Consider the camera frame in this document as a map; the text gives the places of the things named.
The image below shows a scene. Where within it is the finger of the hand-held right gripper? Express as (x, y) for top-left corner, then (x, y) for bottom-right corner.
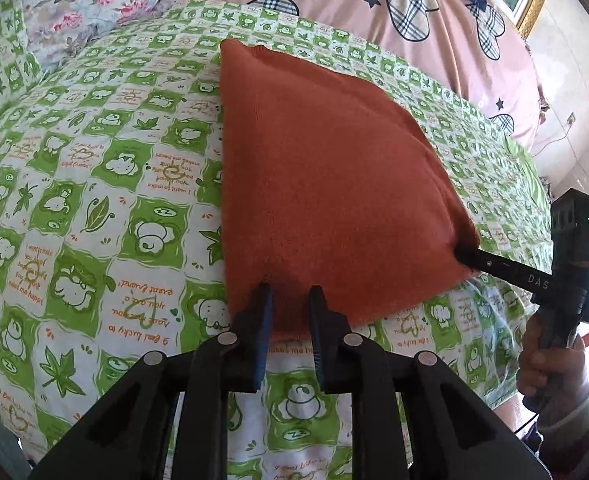
(455, 245), (556, 294)

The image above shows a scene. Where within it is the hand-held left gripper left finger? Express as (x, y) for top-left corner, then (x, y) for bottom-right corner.
(27, 282), (275, 480)

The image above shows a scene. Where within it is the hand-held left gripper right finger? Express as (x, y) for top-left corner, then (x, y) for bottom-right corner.
(308, 285), (552, 480)

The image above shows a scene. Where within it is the orange knit sweater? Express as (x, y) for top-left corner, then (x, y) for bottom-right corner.
(218, 39), (481, 343)

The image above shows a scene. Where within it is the person's right forearm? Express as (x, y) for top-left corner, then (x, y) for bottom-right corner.
(524, 375), (589, 480)

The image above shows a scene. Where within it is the person's right hand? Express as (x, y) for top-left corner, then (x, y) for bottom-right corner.
(517, 312), (587, 411)

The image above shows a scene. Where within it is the light green striped cloth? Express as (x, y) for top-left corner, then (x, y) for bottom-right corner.
(501, 132), (552, 206)

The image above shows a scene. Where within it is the green checked printed bed sheet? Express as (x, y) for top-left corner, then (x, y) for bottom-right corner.
(0, 0), (555, 480)

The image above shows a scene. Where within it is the white pink floral pillow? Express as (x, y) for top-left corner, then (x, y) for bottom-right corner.
(22, 0), (175, 68)

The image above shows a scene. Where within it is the white cable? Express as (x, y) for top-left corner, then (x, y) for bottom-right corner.
(529, 121), (575, 161)

